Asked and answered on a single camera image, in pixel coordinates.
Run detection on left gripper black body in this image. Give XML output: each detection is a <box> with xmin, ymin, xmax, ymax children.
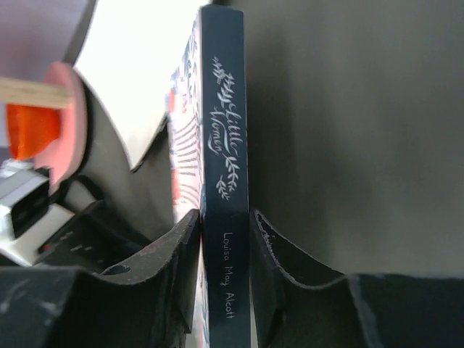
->
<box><xmin>36</xmin><ymin>201</ymin><xmax>151</xmax><ymax>273</ymax></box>

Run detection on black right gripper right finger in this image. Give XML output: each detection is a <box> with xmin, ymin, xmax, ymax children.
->
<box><xmin>250</xmin><ymin>210</ymin><xmax>463</xmax><ymax>347</ymax></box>

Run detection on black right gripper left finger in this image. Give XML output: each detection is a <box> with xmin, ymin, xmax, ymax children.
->
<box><xmin>1</xmin><ymin>210</ymin><xmax>200</xmax><ymax>347</ymax></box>

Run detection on floral paperback book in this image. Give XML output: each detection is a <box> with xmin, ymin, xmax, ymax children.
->
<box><xmin>167</xmin><ymin>4</ymin><xmax>251</xmax><ymax>347</ymax></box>

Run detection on orange bowl bottom shelf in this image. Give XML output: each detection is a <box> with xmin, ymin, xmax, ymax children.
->
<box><xmin>6</xmin><ymin>104</ymin><xmax>61</xmax><ymax>160</ymax></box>

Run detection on pink three-tier shelf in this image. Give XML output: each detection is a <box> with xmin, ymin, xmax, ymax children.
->
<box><xmin>1</xmin><ymin>62</ymin><xmax>88</xmax><ymax>191</ymax></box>

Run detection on white square plate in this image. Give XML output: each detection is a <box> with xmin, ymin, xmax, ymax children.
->
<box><xmin>75</xmin><ymin>0</ymin><xmax>205</xmax><ymax>169</ymax></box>

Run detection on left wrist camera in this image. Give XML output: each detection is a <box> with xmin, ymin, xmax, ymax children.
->
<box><xmin>1</xmin><ymin>159</ymin><xmax>74</xmax><ymax>267</ymax></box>

